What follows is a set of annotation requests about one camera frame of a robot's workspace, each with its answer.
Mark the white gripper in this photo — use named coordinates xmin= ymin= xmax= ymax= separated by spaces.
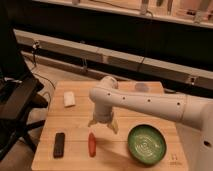
xmin=88 ymin=105 xmax=119 ymax=134

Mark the red orange pepper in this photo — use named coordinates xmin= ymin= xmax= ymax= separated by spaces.
xmin=88 ymin=133 xmax=96 ymax=157

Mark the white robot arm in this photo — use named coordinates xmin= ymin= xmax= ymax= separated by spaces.
xmin=88 ymin=76 xmax=213 ymax=171

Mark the white rectangular sponge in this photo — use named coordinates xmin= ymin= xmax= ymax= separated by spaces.
xmin=64 ymin=91 xmax=75 ymax=107

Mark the black rectangular block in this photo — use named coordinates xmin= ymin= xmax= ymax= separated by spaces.
xmin=53 ymin=132 xmax=65 ymax=158

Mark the green ceramic bowl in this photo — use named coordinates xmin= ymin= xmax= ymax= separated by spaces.
xmin=127 ymin=124 xmax=167 ymax=165

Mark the white paper cup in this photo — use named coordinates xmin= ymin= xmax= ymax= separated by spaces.
xmin=135 ymin=82 xmax=149 ymax=92

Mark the black office chair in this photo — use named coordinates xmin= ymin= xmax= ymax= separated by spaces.
xmin=0 ymin=19 xmax=48 ymax=161

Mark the black cable on floor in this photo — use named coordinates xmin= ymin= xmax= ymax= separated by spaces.
xmin=31 ymin=71 xmax=57 ymax=101

